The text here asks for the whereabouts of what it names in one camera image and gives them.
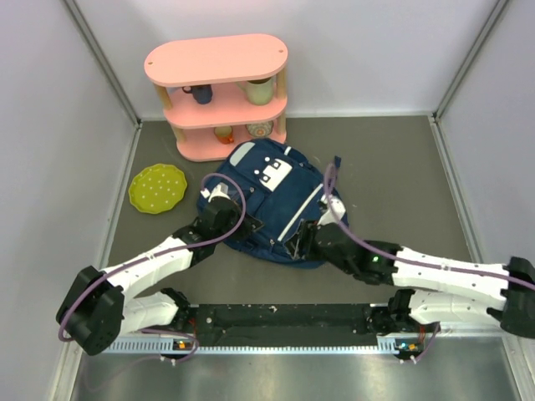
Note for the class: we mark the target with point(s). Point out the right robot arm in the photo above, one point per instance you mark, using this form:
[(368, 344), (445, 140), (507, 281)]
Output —
[(431, 289)]

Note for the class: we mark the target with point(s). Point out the aluminium frame rail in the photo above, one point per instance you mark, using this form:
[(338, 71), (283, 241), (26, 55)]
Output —
[(443, 361)]

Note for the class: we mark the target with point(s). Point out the dark blue mug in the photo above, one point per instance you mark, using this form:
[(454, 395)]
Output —
[(202, 94)]

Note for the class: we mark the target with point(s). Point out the pale green mug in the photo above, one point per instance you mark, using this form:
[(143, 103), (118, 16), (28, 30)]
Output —
[(258, 92)]

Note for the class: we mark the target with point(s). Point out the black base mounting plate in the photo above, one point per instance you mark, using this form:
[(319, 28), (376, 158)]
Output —
[(363, 318)]

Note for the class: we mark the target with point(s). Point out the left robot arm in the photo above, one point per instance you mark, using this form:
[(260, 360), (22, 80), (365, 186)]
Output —
[(102, 305)]

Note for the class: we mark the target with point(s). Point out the small orange cup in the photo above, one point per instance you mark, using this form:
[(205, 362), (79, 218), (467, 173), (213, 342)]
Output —
[(224, 134)]

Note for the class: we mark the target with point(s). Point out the green polka dot plate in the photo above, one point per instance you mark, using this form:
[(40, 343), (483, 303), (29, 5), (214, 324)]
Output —
[(157, 189)]

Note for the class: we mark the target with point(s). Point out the navy blue student backpack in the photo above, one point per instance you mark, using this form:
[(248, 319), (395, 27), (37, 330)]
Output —
[(281, 188)]

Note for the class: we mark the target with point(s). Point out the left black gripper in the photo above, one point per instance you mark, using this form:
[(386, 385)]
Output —
[(249, 225)]

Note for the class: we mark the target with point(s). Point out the pink three-tier wooden shelf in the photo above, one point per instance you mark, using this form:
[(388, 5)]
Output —
[(220, 62)]

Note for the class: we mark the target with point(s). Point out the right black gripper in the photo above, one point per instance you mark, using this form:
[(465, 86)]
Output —
[(303, 238)]

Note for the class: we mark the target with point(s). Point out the patterned ceramic bowl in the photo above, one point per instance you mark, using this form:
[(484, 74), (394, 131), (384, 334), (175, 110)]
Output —
[(260, 129)]

